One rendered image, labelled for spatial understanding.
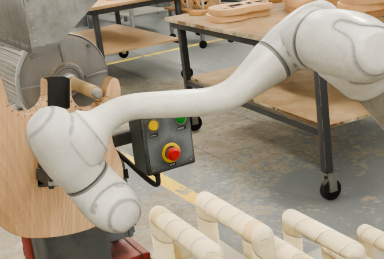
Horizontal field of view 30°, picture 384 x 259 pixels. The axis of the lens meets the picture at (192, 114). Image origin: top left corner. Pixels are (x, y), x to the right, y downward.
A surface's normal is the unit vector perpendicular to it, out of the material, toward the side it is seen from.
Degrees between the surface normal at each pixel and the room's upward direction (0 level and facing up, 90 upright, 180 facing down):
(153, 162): 90
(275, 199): 0
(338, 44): 70
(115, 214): 89
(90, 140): 86
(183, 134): 90
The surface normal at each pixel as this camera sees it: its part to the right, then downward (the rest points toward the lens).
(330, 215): -0.12, -0.95
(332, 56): -0.80, 0.29
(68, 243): 0.48, 0.18
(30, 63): 0.06, -0.02
